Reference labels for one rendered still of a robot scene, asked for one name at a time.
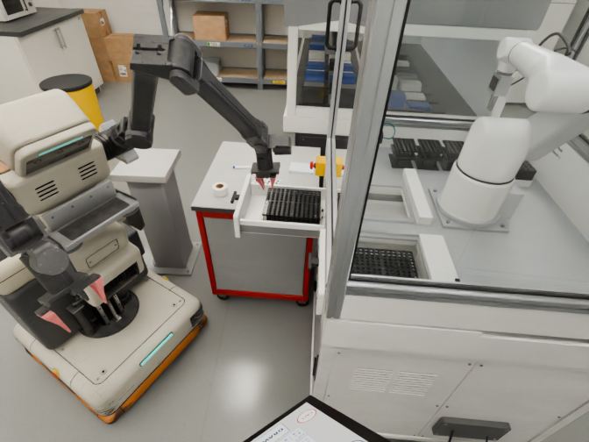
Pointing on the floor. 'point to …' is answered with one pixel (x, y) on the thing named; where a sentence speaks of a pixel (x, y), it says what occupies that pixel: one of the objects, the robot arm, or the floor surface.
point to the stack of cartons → (109, 46)
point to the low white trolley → (280, 246)
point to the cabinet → (445, 393)
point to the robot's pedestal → (160, 210)
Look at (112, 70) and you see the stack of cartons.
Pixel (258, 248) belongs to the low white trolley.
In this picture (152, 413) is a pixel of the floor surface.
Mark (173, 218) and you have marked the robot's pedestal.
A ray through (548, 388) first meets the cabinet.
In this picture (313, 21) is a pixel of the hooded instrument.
